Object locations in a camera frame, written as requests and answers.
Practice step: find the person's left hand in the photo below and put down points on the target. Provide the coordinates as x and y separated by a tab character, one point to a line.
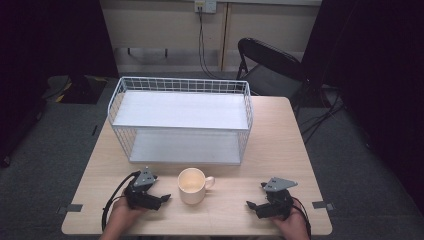
125	211

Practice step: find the white wall socket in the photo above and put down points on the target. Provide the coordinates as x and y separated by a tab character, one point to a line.
205	5

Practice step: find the person's right hand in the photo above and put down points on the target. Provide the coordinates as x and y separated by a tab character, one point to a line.
292	218

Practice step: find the grey tape strip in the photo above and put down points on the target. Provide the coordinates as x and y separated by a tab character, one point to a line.
322	205
70	208

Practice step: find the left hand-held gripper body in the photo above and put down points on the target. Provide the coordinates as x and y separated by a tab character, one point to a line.
143	193

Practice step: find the cream ceramic mug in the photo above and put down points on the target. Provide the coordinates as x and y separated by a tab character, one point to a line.
191	186

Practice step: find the dark curtain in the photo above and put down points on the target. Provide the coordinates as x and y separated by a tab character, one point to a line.
380	66

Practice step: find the dark stand base yellow tape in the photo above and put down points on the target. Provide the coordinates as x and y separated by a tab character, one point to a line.
75	88

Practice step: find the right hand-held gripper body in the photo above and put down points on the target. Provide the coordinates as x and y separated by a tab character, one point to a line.
278	201

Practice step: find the black folding chair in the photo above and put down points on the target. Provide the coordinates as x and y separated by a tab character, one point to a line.
271	71

